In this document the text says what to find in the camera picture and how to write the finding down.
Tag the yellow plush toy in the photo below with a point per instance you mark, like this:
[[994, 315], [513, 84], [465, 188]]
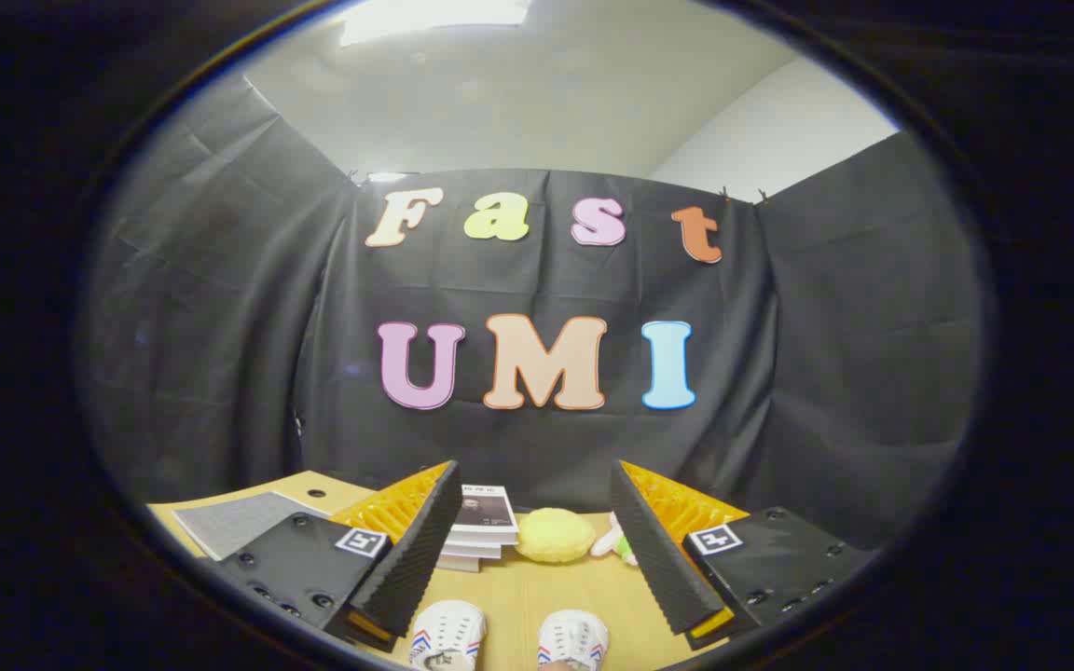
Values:
[[554, 536]]

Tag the black backdrop cloth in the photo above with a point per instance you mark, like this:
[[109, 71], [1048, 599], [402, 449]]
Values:
[[220, 326]]

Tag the beige storage box grey lid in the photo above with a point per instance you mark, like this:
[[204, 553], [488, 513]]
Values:
[[239, 522]]

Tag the white portrait cover book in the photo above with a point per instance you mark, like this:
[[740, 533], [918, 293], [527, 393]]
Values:
[[490, 513]]

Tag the thick brown-edged book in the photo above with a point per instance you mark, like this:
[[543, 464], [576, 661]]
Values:
[[458, 563]]

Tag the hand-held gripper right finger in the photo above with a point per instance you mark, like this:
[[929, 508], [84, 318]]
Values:
[[654, 550]]

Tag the plain white book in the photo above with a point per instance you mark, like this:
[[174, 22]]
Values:
[[472, 551]]

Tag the pink and green plush toy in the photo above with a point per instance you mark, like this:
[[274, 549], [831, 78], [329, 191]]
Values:
[[619, 545]]

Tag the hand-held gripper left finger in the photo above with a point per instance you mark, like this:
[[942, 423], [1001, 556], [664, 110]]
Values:
[[420, 550]]

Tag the white canvas shoe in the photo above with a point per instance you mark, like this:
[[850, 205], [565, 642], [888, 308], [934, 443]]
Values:
[[574, 636], [448, 629]]

